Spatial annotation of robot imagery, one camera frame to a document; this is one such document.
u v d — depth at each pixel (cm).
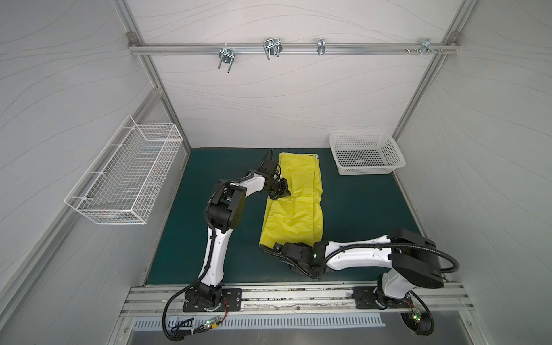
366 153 118
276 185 92
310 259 61
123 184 68
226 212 59
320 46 78
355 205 96
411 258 48
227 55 79
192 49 77
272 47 77
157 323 70
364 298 70
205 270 62
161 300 74
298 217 92
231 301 74
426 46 77
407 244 45
